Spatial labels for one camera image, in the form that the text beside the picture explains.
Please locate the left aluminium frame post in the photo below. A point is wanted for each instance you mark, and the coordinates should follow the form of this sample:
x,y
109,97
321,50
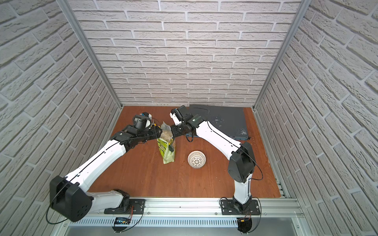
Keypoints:
x,y
74,23

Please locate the dark grey network switch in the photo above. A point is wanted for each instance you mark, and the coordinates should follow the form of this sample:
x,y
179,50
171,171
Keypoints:
x,y
229,120

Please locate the left controller board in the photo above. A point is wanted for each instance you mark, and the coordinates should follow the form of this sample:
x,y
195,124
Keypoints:
x,y
121,224

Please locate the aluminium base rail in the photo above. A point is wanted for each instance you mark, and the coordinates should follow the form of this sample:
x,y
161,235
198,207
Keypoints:
x,y
185,207

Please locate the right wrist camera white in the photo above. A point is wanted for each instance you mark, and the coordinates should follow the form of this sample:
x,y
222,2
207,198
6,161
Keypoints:
x,y
174,117

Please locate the right aluminium frame post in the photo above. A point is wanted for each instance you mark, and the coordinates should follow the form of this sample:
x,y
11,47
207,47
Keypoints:
x,y
302,9

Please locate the white lattice breakfast bowl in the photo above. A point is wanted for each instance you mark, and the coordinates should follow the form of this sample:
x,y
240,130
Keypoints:
x,y
196,159

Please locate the controller board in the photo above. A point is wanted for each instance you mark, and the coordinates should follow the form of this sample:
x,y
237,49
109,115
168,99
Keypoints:
x,y
121,224
244,225

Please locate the green oats bag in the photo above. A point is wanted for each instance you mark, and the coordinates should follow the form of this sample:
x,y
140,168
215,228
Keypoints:
x,y
166,144

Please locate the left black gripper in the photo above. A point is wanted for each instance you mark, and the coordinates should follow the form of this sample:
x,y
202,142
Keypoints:
x,y
155,132

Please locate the aluminium frame post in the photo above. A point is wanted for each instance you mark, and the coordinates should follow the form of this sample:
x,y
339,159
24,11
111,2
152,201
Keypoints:
x,y
74,23
302,9

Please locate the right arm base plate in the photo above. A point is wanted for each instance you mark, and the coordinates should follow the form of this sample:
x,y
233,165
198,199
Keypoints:
x,y
233,207

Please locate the right controller board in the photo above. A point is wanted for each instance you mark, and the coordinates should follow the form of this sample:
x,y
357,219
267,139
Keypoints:
x,y
244,225

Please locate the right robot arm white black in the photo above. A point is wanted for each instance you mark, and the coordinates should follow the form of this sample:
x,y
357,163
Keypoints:
x,y
240,156

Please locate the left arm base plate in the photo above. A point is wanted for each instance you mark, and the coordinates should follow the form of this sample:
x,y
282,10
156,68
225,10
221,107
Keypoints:
x,y
128,206

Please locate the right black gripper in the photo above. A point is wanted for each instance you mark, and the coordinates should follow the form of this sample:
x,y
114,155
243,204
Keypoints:
x,y
176,130

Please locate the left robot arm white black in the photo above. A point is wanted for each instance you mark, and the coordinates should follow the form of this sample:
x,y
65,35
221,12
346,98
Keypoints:
x,y
70,195

